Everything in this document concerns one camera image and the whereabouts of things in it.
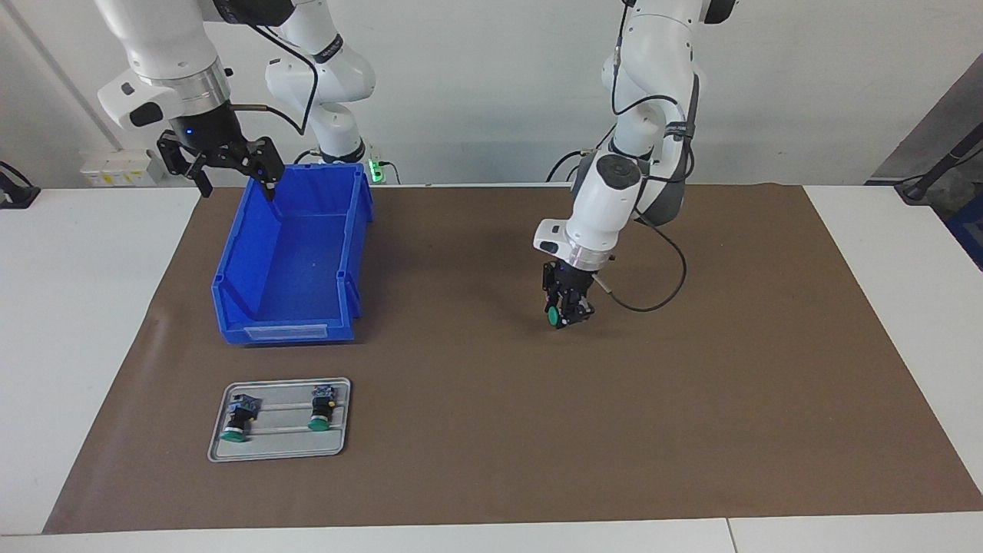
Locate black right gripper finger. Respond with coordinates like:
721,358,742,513
242,138,285,202
157,132,214,199

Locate blue plastic storage bin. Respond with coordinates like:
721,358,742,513
211,163,375,346

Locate brown table mat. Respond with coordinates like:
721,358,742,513
42,184,983,535

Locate grey metal tray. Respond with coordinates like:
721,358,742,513
207,378,352,463

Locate black stand pole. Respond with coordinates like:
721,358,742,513
895,123,983,204

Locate blue crate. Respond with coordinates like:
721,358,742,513
946,211,983,271

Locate white wall socket box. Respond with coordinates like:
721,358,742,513
81,148,185,187

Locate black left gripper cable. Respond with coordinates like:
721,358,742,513
595,0,700,313

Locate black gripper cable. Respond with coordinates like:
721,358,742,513
230,23,319,135
595,0,700,313

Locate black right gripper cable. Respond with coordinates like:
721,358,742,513
230,23,319,135

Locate black left arm base cables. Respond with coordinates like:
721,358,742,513
547,127,615,183

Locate black arm base cables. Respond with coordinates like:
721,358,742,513
547,127,615,183
294,148,400,185

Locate white wall cable duct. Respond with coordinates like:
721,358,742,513
4,0,124,152

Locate black right arm base cables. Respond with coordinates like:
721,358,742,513
294,148,400,185

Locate black clamp mount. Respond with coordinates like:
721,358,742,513
0,161,41,210

